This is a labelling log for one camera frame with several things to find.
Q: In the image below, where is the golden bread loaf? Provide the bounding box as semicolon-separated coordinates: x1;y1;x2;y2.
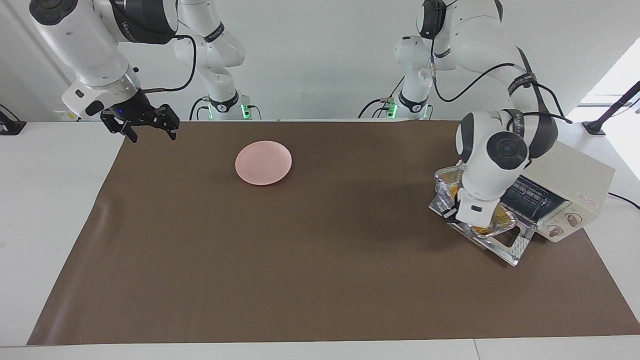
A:
446;181;510;236

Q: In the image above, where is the aluminium foil tray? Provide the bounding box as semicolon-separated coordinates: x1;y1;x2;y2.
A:
433;166;517;239

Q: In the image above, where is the glass oven door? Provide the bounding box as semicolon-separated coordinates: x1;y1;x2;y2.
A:
428;197;537;267

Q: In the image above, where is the white toaster oven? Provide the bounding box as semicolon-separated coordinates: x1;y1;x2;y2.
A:
500;140;617;244

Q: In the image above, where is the pink round plate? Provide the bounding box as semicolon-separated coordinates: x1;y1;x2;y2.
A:
235;140;293;186

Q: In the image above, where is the brown table mat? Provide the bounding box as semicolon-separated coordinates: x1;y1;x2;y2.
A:
26;120;640;347

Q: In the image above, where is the black right base cable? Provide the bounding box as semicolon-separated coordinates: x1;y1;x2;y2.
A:
188;96;211;121

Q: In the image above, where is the black base cable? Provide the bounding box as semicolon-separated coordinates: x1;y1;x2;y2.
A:
357;75;406;120
188;96;211;121

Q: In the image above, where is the metal oven wire rack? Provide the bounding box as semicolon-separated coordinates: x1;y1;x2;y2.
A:
500;176;554;224

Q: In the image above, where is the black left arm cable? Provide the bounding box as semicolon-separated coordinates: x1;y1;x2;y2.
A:
429;47;574;124

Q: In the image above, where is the black camera stand base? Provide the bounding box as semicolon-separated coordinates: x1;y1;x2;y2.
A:
0;103;27;136
582;81;640;136

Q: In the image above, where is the black left base cable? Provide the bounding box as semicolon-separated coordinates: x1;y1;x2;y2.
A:
357;75;406;120

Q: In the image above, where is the black oven power cord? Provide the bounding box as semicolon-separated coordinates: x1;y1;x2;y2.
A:
607;192;640;211

